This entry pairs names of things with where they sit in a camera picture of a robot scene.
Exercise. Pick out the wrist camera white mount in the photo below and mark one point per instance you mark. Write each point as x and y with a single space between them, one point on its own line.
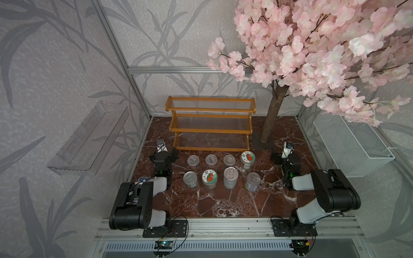
161 146
288 148

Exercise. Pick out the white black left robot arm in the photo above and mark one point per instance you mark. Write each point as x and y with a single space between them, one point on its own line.
133 207

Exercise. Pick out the clear jar tomato lid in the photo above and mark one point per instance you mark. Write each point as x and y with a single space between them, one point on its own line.
247 158

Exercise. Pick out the silver green label tin can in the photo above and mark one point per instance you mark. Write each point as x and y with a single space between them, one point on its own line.
191 179

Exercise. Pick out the white wire mesh basket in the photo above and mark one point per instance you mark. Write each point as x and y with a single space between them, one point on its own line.
356 149

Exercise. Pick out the right circuit board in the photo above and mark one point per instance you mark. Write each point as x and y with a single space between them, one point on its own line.
301 247

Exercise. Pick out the blue dotted work glove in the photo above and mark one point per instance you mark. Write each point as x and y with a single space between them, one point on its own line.
144 178

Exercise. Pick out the left green circuit board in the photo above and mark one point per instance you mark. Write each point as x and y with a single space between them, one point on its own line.
164 245

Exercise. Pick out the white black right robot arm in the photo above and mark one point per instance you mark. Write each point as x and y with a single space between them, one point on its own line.
333 191

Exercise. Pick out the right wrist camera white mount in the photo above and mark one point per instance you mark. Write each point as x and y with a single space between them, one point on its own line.
288 148

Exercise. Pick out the small clear red-label seed jar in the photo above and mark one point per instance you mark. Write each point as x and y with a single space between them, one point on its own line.
229 160

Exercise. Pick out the small clear grey-label seed jar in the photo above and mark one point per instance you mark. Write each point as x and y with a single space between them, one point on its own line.
211 160

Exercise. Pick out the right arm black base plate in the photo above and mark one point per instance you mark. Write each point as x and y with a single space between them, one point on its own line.
292 228

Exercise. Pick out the aluminium front rail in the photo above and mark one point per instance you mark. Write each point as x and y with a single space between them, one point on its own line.
227 234

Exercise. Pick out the tall clear tomato-label jar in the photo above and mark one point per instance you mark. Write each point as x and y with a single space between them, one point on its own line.
209 179

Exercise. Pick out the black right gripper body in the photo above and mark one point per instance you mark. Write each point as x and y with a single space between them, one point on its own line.
279 160

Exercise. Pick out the purple label tin can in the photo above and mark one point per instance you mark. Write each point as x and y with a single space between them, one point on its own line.
253 181

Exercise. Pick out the orange wooden three-tier shelf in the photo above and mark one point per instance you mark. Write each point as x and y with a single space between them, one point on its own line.
214 115

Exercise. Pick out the pink cherry blossom tree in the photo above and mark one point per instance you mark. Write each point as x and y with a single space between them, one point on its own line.
331 53

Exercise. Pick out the clear acrylic wall shelf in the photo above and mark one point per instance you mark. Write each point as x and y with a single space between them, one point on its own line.
85 151

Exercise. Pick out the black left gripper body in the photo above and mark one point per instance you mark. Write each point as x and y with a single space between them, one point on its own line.
171 157

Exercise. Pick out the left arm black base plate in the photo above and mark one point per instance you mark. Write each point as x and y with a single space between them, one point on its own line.
174 228

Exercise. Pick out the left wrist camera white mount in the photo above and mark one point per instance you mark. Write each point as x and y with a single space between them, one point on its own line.
161 146

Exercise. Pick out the green white tin can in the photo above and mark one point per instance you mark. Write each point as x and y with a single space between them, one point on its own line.
230 177

